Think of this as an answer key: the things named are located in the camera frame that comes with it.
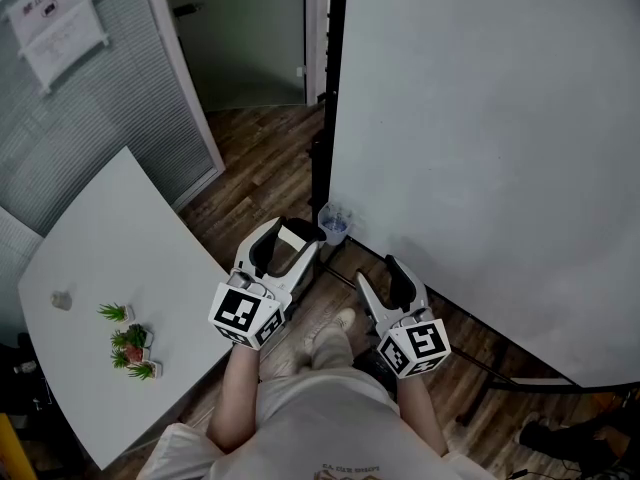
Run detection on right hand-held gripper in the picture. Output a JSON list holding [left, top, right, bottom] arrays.
[[354, 254, 452, 382]]

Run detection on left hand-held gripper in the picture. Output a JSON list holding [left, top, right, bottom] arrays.
[[208, 216, 327, 352]]

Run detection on white whiteboard eraser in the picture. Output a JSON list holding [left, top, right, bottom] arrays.
[[277, 217, 319, 255]]

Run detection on clear plastic cup holder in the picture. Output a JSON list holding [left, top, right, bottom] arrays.
[[318, 201, 355, 247]]

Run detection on person's right forearm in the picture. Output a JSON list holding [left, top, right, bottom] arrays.
[[397, 377, 449, 457]]

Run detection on person's left forearm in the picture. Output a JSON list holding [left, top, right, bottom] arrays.
[[205, 345, 261, 454]]

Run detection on large white whiteboard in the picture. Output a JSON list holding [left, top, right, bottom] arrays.
[[308, 0, 640, 394]]

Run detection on person's beige shoe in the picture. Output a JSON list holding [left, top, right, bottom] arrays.
[[332, 307, 358, 332]]

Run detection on black waist pack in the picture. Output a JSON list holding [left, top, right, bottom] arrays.
[[352, 352, 401, 402]]

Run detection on person's beige trousers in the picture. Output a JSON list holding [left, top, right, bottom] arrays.
[[262, 325, 354, 384]]

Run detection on person's white shirt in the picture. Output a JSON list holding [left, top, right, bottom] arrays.
[[149, 367, 496, 480]]

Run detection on white square table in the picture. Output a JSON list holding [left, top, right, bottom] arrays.
[[17, 145, 236, 472]]

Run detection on group of small potted succulents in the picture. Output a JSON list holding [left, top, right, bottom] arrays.
[[96, 301, 164, 383]]

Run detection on grey glass door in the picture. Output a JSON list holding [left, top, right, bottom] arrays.
[[159, 0, 308, 113]]

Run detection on white printed notice sheet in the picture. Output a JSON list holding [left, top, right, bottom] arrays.
[[19, 0, 111, 97]]

